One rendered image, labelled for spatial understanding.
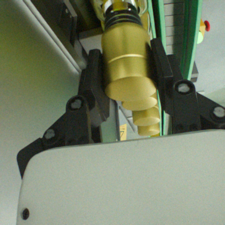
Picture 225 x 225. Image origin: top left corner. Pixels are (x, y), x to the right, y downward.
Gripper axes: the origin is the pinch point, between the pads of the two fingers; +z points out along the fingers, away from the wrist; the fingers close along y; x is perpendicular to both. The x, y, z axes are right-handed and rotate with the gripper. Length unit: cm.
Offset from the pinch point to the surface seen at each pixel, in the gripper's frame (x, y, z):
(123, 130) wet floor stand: -298, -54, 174
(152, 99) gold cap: -4.7, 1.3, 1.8
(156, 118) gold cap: -10.1, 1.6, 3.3
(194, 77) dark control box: -51, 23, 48
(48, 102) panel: -8.1, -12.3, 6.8
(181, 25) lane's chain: -16.0, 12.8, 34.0
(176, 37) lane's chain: -20.3, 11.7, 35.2
